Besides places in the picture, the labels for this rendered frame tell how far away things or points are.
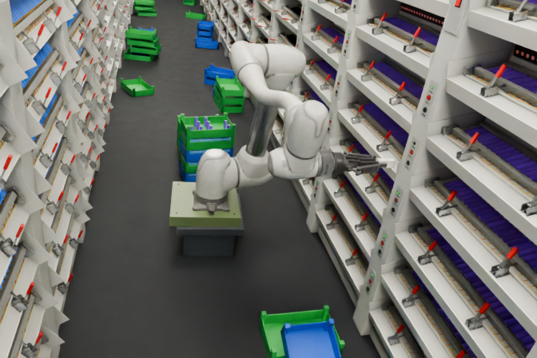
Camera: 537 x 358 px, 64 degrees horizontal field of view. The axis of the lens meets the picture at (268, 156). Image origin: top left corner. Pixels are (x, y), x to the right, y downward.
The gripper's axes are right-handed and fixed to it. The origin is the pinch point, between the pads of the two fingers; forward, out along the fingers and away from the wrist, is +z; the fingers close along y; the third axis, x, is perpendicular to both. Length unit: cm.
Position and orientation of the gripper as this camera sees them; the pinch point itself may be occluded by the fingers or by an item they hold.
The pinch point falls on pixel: (384, 163)
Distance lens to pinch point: 153.9
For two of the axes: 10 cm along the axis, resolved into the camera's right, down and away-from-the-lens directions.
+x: 1.3, -8.8, -4.6
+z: 9.7, 0.0, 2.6
